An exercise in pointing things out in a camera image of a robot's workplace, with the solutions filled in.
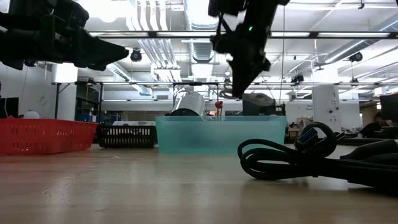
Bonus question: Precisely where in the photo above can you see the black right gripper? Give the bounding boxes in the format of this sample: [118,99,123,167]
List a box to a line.
[210,23,272,99]

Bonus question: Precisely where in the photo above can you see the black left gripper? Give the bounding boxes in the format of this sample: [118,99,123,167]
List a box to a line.
[0,0,130,71]

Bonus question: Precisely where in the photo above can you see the green cutting mat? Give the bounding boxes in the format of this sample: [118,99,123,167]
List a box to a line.
[155,115,288,154]

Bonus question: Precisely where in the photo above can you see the white cylindrical projector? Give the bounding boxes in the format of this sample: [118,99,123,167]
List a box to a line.
[170,90,207,117]

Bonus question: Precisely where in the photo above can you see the black plastic basket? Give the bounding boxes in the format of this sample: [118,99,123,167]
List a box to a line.
[98,124,158,149]

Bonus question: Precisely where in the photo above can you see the white globe lamp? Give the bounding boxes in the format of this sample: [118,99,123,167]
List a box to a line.
[22,109,41,120]

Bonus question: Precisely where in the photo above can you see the red plastic basket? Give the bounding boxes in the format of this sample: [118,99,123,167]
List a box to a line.
[0,118,99,156]

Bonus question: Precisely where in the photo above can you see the black computer monitor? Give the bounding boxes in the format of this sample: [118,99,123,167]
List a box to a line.
[0,96,20,119]

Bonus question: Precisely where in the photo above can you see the seated person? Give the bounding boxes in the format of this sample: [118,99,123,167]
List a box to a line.
[356,111,390,139]

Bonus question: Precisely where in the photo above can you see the small black usb cable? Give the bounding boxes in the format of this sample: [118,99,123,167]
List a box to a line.
[237,121,398,191]

